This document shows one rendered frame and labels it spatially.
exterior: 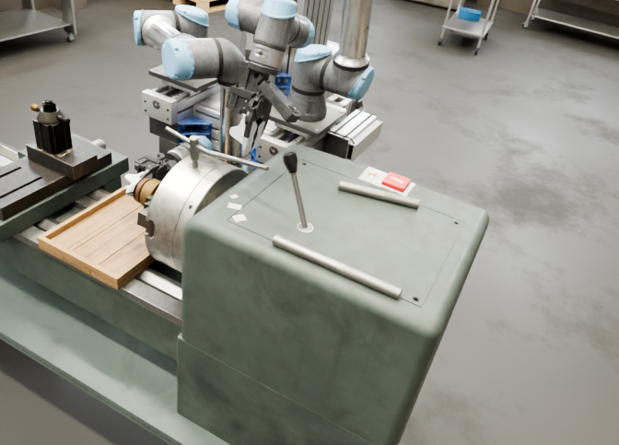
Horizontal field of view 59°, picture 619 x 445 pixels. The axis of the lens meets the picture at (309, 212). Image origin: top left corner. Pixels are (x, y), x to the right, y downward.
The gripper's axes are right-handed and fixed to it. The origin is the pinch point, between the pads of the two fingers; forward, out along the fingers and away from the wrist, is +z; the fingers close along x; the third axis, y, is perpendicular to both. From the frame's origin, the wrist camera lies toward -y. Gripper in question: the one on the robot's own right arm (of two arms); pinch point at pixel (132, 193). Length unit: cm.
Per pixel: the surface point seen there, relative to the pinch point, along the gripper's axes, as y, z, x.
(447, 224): -81, -18, 17
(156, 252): -18.6, 11.4, -4.6
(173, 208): -22.0, 8.7, 9.3
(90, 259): 6.0, 11.2, -19.7
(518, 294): -114, -175, -108
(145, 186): -3.9, -1.0, 3.2
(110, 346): 2, 11, -54
